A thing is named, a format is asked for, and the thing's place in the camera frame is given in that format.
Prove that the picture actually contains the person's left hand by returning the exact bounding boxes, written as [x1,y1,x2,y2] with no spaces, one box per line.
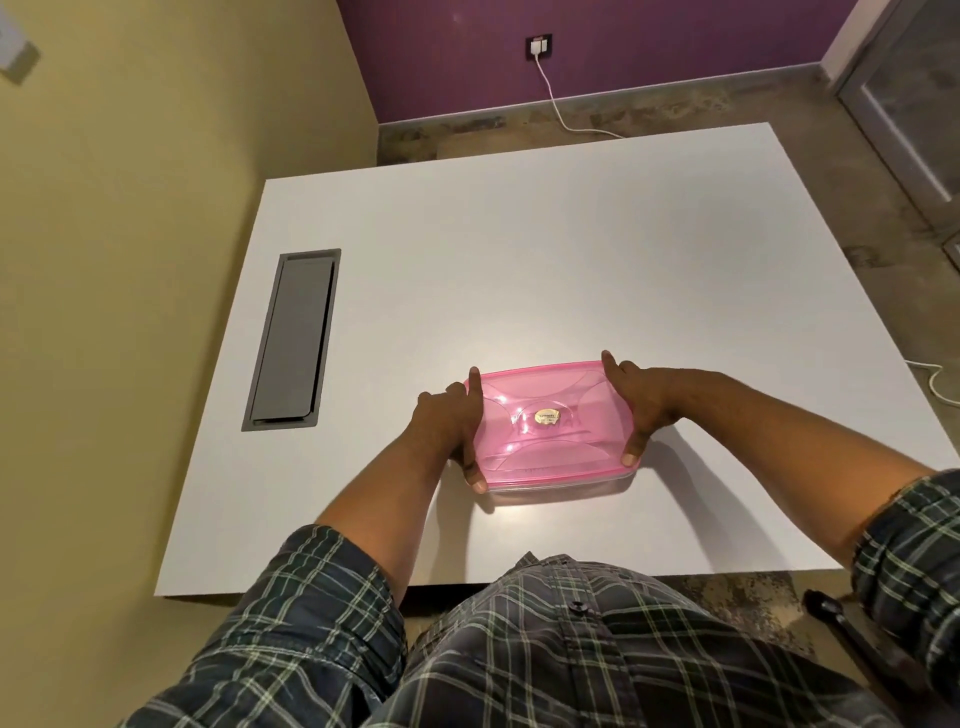
[408,366,490,495]

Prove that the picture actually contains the person's right hand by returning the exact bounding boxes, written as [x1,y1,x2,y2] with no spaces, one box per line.
[600,350,685,469]

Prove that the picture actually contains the pink plastic lidded container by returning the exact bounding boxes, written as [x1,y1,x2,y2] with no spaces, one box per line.
[461,360,645,508]

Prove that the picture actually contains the person's right forearm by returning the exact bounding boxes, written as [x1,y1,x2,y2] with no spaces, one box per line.
[667,371,940,571]

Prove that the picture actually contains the person's left forearm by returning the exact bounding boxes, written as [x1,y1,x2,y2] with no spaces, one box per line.
[315,438,455,609]

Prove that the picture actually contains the dark plaid shirt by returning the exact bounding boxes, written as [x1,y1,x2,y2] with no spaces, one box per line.
[120,468,960,728]

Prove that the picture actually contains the black chair armrest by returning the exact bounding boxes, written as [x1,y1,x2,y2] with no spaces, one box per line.
[802,589,912,706]

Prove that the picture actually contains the glass door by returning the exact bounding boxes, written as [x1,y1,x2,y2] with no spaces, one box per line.
[834,0,960,207]

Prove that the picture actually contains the grey table cable hatch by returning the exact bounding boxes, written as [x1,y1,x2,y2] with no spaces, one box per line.
[241,249,342,432]

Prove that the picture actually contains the white charger cable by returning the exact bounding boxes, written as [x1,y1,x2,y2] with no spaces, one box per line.
[534,45,625,141]

